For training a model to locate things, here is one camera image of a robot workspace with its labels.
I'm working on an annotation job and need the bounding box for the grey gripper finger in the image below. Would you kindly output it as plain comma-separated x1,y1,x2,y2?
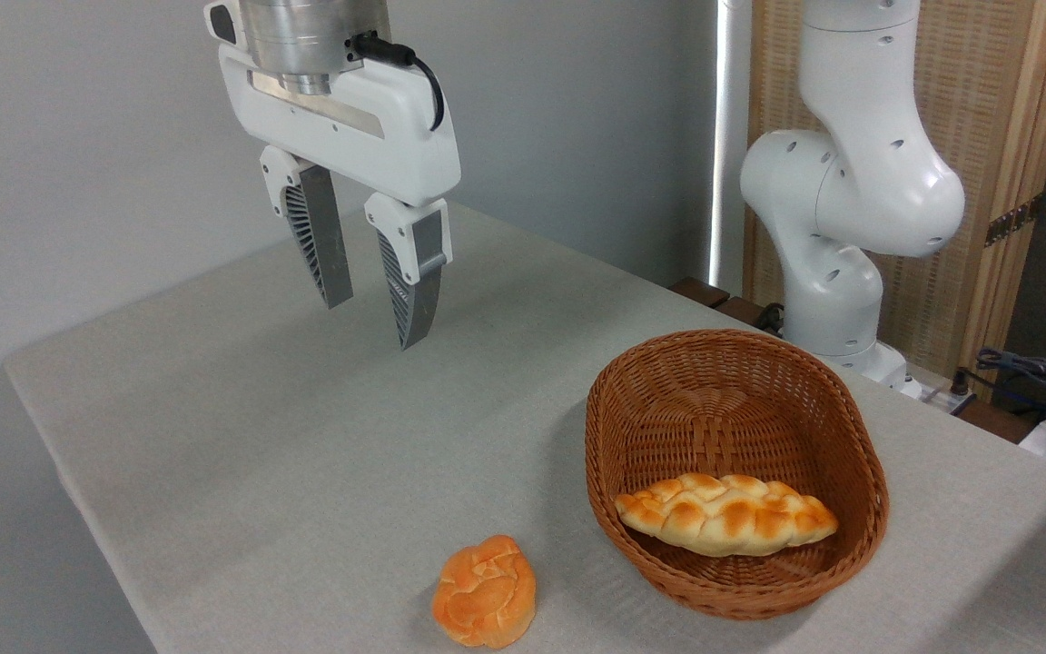
259,145,354,310
364,191,453,352

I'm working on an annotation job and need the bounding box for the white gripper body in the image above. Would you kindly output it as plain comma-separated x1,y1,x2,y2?
204,0,463,209

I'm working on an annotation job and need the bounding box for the round orange bread bun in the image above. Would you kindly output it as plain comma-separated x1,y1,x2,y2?
431,534,538,650

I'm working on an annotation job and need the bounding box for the brown wicker basket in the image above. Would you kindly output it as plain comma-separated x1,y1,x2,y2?
584,329,891,622

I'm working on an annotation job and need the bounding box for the long braided bread loaf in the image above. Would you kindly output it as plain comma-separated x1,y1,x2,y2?
614,472,841,559

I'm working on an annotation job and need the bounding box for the grey tablecloth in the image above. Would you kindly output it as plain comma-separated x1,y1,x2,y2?
2,202,1046,654

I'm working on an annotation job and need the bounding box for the dark brown wooden block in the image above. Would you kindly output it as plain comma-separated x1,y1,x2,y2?
714,295,776,330
668,276,732,311

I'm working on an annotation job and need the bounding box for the white vertical pole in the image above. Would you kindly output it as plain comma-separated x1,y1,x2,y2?
708,0,754,296

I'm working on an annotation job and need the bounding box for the bamboo folding screen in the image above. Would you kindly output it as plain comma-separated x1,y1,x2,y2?
744,0,1046,402

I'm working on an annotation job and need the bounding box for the metal screen hinge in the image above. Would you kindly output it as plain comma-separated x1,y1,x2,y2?
983,194,1044,249

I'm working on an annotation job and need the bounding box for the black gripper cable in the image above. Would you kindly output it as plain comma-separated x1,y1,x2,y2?
350,32,446,134

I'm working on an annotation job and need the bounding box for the bundle of blue-grey cables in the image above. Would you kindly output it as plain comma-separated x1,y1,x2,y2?
972,347,1046,430

